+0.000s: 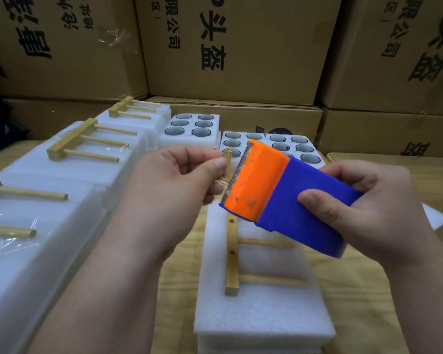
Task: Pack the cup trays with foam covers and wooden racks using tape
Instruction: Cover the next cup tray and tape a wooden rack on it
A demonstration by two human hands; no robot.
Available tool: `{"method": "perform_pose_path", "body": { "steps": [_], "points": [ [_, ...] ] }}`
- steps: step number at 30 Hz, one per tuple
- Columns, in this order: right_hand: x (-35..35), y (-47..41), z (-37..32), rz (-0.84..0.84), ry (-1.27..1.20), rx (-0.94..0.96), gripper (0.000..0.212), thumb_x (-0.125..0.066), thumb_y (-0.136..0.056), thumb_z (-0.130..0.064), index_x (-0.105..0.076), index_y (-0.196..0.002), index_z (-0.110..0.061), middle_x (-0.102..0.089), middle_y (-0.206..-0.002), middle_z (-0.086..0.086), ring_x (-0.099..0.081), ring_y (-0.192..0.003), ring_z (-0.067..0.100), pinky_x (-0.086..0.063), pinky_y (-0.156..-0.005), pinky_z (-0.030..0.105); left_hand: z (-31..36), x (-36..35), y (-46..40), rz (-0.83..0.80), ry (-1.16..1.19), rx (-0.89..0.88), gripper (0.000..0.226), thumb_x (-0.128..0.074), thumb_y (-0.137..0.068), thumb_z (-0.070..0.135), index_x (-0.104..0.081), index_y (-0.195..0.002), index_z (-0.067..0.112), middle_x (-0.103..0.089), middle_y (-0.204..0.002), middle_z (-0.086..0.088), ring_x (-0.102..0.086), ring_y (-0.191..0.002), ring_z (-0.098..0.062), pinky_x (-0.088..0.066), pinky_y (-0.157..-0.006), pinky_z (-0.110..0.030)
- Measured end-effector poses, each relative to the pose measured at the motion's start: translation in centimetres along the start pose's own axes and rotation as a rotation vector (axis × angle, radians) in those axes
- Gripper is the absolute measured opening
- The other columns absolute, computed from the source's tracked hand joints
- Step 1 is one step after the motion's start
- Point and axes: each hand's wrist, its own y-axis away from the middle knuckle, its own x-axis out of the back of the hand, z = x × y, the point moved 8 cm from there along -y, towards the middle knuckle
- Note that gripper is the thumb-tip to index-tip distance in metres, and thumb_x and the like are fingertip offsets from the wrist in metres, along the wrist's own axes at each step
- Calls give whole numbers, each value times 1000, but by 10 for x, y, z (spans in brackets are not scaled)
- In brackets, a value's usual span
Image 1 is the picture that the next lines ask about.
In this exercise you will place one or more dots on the person's left hand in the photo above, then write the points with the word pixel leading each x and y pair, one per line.
pixel 162 206

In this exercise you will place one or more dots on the person's right hand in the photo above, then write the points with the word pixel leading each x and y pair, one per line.
pixel 376 214

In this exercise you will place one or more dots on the pile of white foam sheets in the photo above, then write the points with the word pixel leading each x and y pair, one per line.
pixel 435 216

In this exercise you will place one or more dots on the orange and blue tape dispenser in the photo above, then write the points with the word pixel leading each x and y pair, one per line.
pixel 303 202

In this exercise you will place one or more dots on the row of wooden peg racks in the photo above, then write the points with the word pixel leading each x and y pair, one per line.
pixel 227 164

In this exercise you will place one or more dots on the stack of white foam trays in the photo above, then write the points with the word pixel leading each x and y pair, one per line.
pixel 188 132

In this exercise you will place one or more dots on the person's left forearm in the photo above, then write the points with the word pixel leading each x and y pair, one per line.
pixel 96 306

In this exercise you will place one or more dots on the small black object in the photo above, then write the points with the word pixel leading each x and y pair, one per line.
pixel 277 132

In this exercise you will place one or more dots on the stack of brown cardboard boxes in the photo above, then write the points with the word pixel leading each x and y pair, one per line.
pixel 236 40

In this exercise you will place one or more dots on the black plastic bag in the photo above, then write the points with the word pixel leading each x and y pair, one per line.
pixel 0 107

